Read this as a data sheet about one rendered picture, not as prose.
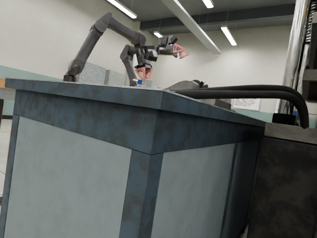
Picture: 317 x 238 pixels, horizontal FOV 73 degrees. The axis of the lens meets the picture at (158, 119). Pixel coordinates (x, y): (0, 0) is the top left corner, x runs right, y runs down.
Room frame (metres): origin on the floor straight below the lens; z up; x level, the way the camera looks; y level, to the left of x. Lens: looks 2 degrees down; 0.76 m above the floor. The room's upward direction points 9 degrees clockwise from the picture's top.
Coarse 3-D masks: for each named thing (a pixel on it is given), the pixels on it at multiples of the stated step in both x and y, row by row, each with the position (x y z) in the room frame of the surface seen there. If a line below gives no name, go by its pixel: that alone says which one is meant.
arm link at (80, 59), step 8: (96, 32) 1.15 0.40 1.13; (88, 40) 1.14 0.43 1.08; (96, 40) 1.16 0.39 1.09; (80, 48) 1.15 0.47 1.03; (88, 48) 1.14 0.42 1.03; (80, 56) 1.12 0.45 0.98; (88, 56) 1.14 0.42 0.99; (72, 64) 1.10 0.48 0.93; (80, 64) 1.12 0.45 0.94; (80, 72) 1.12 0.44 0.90
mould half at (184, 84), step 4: (184, 80) 1.07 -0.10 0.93; (188, 80) 1.06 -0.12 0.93; (176, 84) 1.10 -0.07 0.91; (180, 84) 1.09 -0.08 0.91; (184, 84) 1.07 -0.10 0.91; (188, 84) 1.06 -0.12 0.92; (192, 84) 1.05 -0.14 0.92; (196, 84) 1.08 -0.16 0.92; (164, 88) 1.14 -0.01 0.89; (168, 88) 1.12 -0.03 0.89; (172, 88) 1.11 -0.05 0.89; (176, 88) 1.10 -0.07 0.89; (180, 88) 1.08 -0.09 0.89; (184, 88) 1.07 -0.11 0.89; (188, 88) 1.06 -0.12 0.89; (192, 88) 1.05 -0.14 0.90; (200, 100) 1.02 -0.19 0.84; (204, 100) 1.01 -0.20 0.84; (208, 100) 0.99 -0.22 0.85; (212, 100) 0.98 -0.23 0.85; (216, 100) 0.98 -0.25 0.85; (220, 100) 1.03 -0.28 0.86; (212, 104) 0.98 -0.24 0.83; (216, 104) 0.99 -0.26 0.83; (220, 104) 1.04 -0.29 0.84; (224, 104) 1.09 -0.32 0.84; (228, 104) 1.14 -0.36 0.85; (224, 108) 1.09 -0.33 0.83; (228, 108) 1.15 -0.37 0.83
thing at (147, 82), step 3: (135, 81) 1.36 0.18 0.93; (138, 81) 1.32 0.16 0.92; (141, 81) 1.31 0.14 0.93; (144, 81) 1.29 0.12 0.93; (147, 81) 1.28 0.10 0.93; (150, 81) 1.31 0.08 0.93; (141, 84) 1.31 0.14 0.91; (144, 84) 1.29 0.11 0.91; (147, 84) 1.29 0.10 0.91; (150, 84) 1.32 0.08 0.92
